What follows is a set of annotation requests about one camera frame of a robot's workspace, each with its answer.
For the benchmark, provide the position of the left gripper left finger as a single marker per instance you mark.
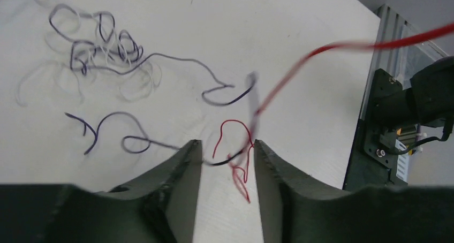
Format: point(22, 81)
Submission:
point(157, 206)

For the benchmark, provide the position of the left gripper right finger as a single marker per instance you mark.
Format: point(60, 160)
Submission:
point(296, 207)

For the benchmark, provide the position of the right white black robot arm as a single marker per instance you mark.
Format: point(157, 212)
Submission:
point(428, 101)

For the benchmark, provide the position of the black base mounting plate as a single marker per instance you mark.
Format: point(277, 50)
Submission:
point(373, 160)

